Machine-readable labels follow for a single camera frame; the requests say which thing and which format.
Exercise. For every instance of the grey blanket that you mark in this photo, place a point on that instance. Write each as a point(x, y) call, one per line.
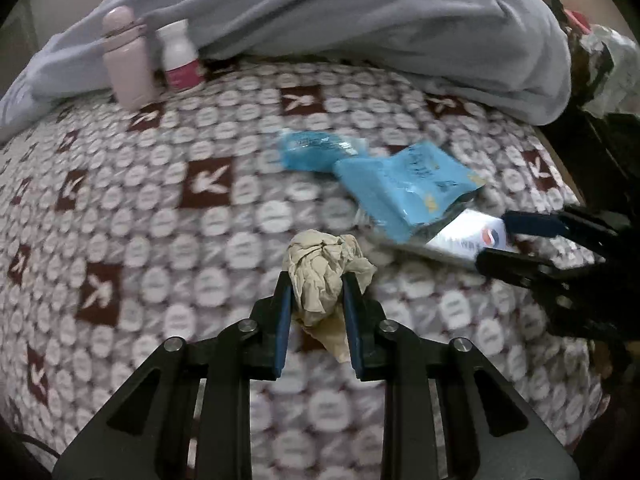
point(350, 20)

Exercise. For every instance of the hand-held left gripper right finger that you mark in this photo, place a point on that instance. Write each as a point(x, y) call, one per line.
point(352, 320)

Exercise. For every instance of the small blue plastic packet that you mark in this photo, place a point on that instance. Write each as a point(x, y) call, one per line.
point(310, 152)

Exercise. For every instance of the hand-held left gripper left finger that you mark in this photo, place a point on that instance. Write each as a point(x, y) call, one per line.
point(284, 320)

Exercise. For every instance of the large blue snack packet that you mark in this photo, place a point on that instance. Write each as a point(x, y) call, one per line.
point(400, 185)

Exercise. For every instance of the small white pink-label bottle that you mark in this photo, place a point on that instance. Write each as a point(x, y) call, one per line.
point(180, 60)

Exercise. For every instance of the clear plastic bag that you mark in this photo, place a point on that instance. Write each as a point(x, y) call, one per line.
point(612, 70)

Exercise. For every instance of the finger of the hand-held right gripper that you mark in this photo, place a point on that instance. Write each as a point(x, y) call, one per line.
point(530, 222)
point(510, 265)

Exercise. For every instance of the pink bottle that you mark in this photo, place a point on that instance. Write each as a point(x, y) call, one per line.
point(127, 65)

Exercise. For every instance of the wooden bed frame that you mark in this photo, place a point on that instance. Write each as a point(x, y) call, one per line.
point(560, 160)

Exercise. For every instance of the beige paper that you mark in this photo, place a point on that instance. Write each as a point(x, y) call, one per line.
point(320, 265)

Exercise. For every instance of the patterned maroon white bedsheet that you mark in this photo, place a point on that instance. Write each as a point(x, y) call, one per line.
point(175, 240)

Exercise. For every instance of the silver Pepsi wrapper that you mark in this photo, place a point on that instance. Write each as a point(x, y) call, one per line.
point(460, 242)

